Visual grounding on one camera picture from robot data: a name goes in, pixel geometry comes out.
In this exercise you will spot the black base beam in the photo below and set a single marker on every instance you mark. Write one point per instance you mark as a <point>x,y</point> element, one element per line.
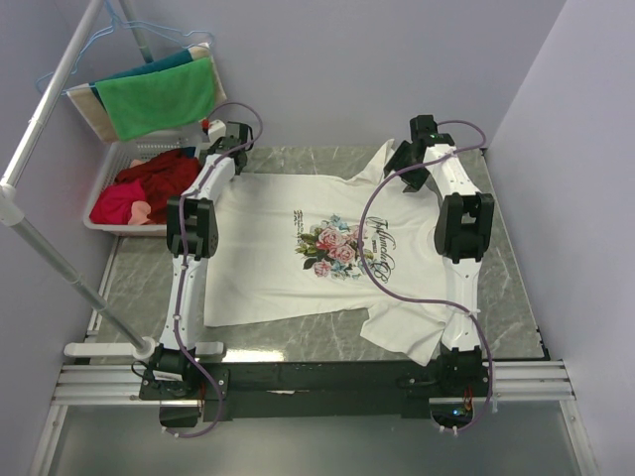
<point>321,389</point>

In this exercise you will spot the aluminium rail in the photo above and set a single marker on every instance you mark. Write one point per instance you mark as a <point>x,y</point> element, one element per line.
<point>111,385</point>

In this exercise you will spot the green towel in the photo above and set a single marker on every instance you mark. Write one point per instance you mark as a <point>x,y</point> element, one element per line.
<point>189,103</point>

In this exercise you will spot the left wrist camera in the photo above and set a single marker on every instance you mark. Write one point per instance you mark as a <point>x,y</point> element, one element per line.
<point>213,130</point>

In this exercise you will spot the dark red t shirt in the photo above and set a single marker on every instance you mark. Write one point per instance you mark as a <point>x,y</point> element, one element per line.
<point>162,177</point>

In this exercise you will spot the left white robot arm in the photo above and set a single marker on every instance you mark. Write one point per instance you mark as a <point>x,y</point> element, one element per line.
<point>192,239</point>

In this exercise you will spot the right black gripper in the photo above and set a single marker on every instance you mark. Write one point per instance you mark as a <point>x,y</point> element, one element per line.
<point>396,164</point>

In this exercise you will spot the beige towel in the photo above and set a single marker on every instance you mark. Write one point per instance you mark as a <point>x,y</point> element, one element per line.
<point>94,112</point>

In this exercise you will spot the white clothes rack frame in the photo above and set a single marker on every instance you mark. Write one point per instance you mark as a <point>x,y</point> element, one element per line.
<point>40,311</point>

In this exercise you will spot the white plastic laundry basket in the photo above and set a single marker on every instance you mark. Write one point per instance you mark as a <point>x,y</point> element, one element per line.
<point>121,156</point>

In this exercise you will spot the white floral t shirt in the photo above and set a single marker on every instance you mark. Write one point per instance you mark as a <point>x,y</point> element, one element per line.
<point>296,245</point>

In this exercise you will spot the pink t shirt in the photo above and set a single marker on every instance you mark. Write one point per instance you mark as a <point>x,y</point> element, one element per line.
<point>121,204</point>

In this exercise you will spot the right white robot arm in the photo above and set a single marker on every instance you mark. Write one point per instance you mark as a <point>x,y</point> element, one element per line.
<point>458,240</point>

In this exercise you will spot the teal towel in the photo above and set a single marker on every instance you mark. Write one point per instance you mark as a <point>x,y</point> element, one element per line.
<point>149,67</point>

